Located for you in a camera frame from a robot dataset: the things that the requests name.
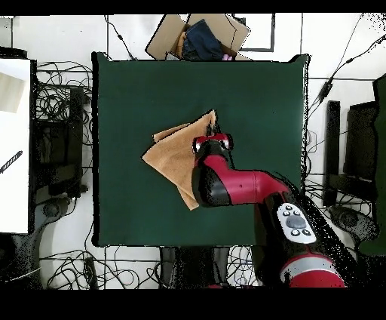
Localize brown cardboard box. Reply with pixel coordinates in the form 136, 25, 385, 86
143, 13, 251, 61

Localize black cable with power adapter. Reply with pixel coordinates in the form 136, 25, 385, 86
307, 33, 386, 122

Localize dark green fabric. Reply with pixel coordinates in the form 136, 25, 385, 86
358, 73, 386, 256

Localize dark green table cloth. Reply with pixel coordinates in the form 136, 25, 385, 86
90, 51, 311, 250

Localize black monitor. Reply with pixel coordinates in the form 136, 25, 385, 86
343, 100, 379, 182

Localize black striped tool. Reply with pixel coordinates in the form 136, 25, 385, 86
0, 149, 24, 174

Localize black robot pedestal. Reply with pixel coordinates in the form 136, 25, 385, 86
158, 246, 233, 289

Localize black cable with inline plug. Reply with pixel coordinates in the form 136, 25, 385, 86
103, 14, 138, 61

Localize dark blue jeans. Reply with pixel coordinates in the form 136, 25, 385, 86
181, 18, 225, 61

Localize beige box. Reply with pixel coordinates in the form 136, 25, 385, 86
0, 71, 26, 114

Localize black equipment rack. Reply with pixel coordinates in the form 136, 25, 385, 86
31, 87, 88, 200

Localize tan terry towel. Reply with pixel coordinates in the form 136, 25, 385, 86
141, 109, 219, 211

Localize white desk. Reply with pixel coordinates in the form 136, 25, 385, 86
0, 58, 32, 235

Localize black upright stand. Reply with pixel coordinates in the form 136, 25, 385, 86
322, 100, 342, 208

